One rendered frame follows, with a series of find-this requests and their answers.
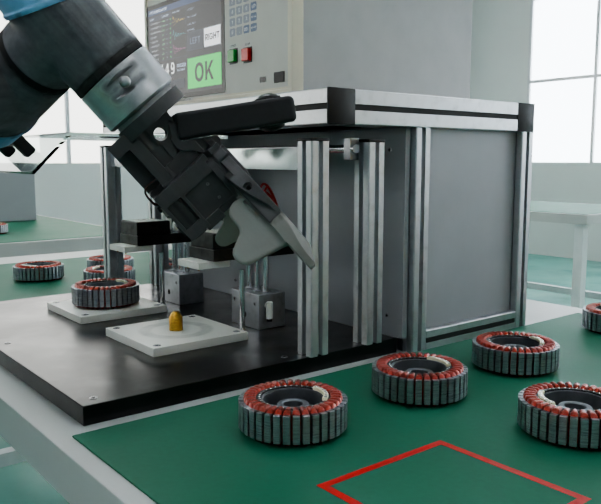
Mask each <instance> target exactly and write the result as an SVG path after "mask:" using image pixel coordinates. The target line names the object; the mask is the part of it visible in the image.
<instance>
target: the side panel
mask: <svg viewBox="0 0 601 504"><path fill-rule="evenodd" d="M532 150H533V132H505V131H481V130H456V129H431V128H421V127H413V128H411V142H410V194H409V246H408V298H407V338H404V339H401V338H398V350H399V351H407V352H408V353H411V352H417V351H422V350H426V349H430V348H434V347H439V346H443V345H447V344H451V343H455V342H459V341H463V340H467V339H471V338H474V337H476V336H478V335H480V334H483V333H487V332H492V331H495V332H496V331H504V330H508V329H513V328H517V327H521V326H525V322H526V297H527V272H528V248H529V223H530V199H531V174H532Z"/></svg>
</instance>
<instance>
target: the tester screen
mask: <svg viewBox="0 0 601 504"><path fill-rule="evenodd" d="M148 17H149V52H150V53H151V54H152V55H153V57H154V58H155V59H156V60H157V61H158V62H159V64H163V63H167V62H172V61H175V63H176V75H173V76H171V78H172V80H174V79H180V78H185V87H184V88H178V89H179V90H180V91H181V92H182V93H189V92H196V91H203V90H210V89H217V88H223V85H222V84H220V85H213V86H206V87H200V88H193V89H188V67H187V59H189V58H193V57H198V56H202V55H207V54H212V53H216V52H221V70H222V11H221V0H180V1H177V2H174V3H171V4H168V5H166V6H163V7H160V8H157V9H154V10H151V11H148ZM218 24H221V44H217V45H213V46H208V47H204V48H200V49H195V50H191V51H187V33H188V32H192V31H196V30H199V29H203V28H207V27H210V26H214V25H218Z"/></svg>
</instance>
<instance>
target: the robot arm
mask: <svg viewBox="0 0 601 504"><path fill-rule="evenodd" d="M0 11H1V13H2V14H3V18H4V19H5V20H6V21H9V22H8V23H7V24H6V25H5V27H4V28H3V29H2V31H1V32H0V148H3V147H6V146H8V145H10V144H12V143H13V142H14V141H15V140H17V139H18V138H19V137H20V136H22V135H24V134H26V133H27V132H29V131H30V130H31V129H32V128H33V127H34V126H35V125H36V123H37V122H38V120H39V118H41V117H42V116H43V115H44V114H45V113H46V112H47V111H48V110H49V109H50V108H51V107H52V106H53V105H54V104H55V103H56V102H57V101H58V100H59V99H60V98H61V97H62V96H63V95H64V94H65V93H66V92H67V91H68V90H69V89H70V88H71V89H72V90H73V92H74V93H75V94H76V95H77V96H78V97H79V98H80V99H82V101H83V102H84V103H85V104H86V105H87V107H88V108H89V109H90V110H91V111H92V112H93V113H94V114H95V115H96V116H97V117H98V118H99V120H100V121H101V122H102V123H103V124H104V125H105V126H106V127H107V128H108V129H109V130H110V132H115V131H116V130H117V129H118V131H119V132H120V133H119V134H118V135H119V136H120V138H119V139H118V140H117V141H115V142H114V143H113V144H112V145H111V146H110V147H108V148H107V150H108V151H109V152H110V153H111V154H112V155H113V156H114V157H115V158H116V159H117V160H118V161H119V162H120V164H121V165H122V166H123V167H124V168H125V169H126V170H127V171H128V172H129V173H130V174H131V175H132V177H133V178H134V179H135V180H136V181H137V182H138V183H139V184H140V185H141V186H142V187H143V188H144V193H145V196H146V198H147V199H148V200H149V201H150V202H151V203H152V204H153V205H154V206H158V207H157V210H158V211H159V212H160V213H162V212H163V214H164V215H165V216H166V217H167V218H171V219H172V220H173V221H174V222H175V224H174V225H175V226H176V227H177V228H178V229H179V231H180V232H181V233H182V234H183V235H184V236H186V235H187V236H188V237H189V238H190V240H191V241H194V240H195V239H197V238H199V237H200V236H201V235H202V234H203V233H204V232H205V231H206V230H207V228H208V229H209V230H211V229H212V228H213V227H214V226H215V225H217V224H218V223H219V222H220V221H221V220H222V219H223V222H222V225H221V226H220V228H219V230H218V232H217V234H216V236H215V241H216V243H217V244H218V245H219V246H223V247H224V246H228V245H230V244H232V243H234V242H236V244H235V246H234V248H233V252H232V253H233V257H234V258H235V260H236V261H237V262H238V263H240V264H242V265H251V264H253V263H255V262H257V261H259V260H261V259H263V258H265V257H267V256H269V255H271V254H273V253H275V252H276V251H278V250H280V249H282V248H284V247H287V246H289V247H290V248H291V249H292V251H293V252H294V253H295V254H296V255H297V256H298V257H299V258H300V259H301V260H302V261H303V262H304V263H305V264H306V265H307V266H308V267H309V268H310V269H311V270H312V269H313V268H314V267H315V261H314V257H313V253H312V249H311V245H310V243H309V242H308V241H307V240H306V238H305V237H304V236H303V235H302V234H301V233H300V231H299V230H298V229H297V228H296V227H295V225H294V224H293V223H292V222H291V221H290V220H289V219H288V218H287V216H286V215H285V214H284V213H283V212H282V211H281V209H280V208H279V207H278V206H277V205H276V204H275V203H274V202H273V200H272V199H271V198H270V197H269V196H268V195H267V194H266V193H265V192H264V191H263V190H262V188H261V187H260V186H259V185H258V184H257V183H256V182H255V181H254V180H253V178H252V177H251V175H250V174H249V173H248V171H247V170H246V169H245V168H244V166H243V165H242V164H241V163H240V162H239V161H238V160H237V159H236V157H235V156H234V155H233V154H232V153H231V152H230V151H229V150H228V149H227V148H226V147H225V146H224V145H221V139H220V138H219V137H218V136H216V135H217V134H223V133H230V132H236V131H242V130H248V129H254V128H259V130H260V129H261V130H263V131H266V132H274V131H277V130H279V129H281V128H282V127H283V126H284V125H285V123H289V122H293V121H295V119H296V110H295V103H294V99H293V98H292V97H291V96H283V97H280V95H277V94H274V93H265V94H262V95H260V96H259V97H258V98H256V99H255V100H254V101H250V102H244V103H237V104H231V105H225V106H218V107H212V108H205V109H199V110H192V111H186V112H179V113H176V114H174V115H172V116H170V115H169V114H168V112H167V111H168V110H169V109H170V108H171V107H172V106H174V105H175V104H176V103H177V102H178V101H179V100H180V99H181V98H182V97H183V96H184V95H183V93H182V92H181V91H180V90H179V89H178V88H177V86H176V85H174V86H173V87H171V86H170V85H169V84H170V83H171V82H172V78H171V76H170V75H169V74H168V73H167V72H166V71H165V69H164V68H163V67H162V66H161V65H160V64H159V62H158V61H157V60H156V59H155V58H154V57H153V55H152V54H151V53H150V52H149V51H148V50H147V48H146V47H145V46H143V44H142V43H141V42H140V41H139V39H138V38H137V37H136V36H135V35H134V34H133V32H132V31H131V30H130V29H129V28H128V27H127V25H126V24H125V23H124V22H123V21H122V20H121V18H120V17H119V16H118V15H117V14H116V13H115V11H114V10H113V9H112V8H111V7H110V6H109V4H108V3H107V2H106V1H105V0H0ZM156 128H161V129H163V130H164V132H165V138H164V139H163V140H162V141H159V140H157V139H155V137H154V130H155V129H156ZM211 135H214V136H211ZM205 136H207V137H205ZM199 137H202V138H199ZM193 138H197V139H193ZM187 139H192V140H187ZM181 140H186V141H181ZM146 192H147V193H148V194H149V195H150V196H151V197H152V198H153V200H154V201H155V202H156V203H154V202H153V201H152V200H151V199H150V198H149V197H148V195H147V193H146Z"/></svg>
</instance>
